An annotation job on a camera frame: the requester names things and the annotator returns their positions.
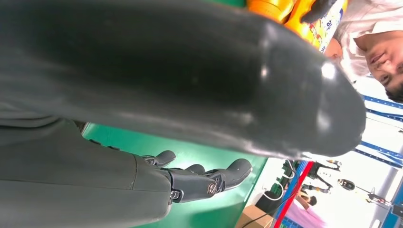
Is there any black camera on stand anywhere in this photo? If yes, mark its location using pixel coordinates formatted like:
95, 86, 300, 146
336, 178, 394, 209

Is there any black bag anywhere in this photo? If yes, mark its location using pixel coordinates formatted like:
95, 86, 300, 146
255, 188, 287, 218

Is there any blue metal rack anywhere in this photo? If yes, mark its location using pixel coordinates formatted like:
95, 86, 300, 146
273, 94, 403, 228

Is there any person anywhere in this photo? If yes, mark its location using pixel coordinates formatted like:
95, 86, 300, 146
284, 195, 329, 228
323, 0, 403, 104

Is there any brown cardboard box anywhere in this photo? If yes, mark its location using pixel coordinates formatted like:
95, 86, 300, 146
234, 205, 275, 228

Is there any black power cable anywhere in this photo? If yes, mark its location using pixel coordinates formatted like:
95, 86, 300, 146
240, 176, 298, 228

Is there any red metal bar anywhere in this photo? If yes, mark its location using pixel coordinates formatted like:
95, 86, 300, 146
272, 161, 315, 228

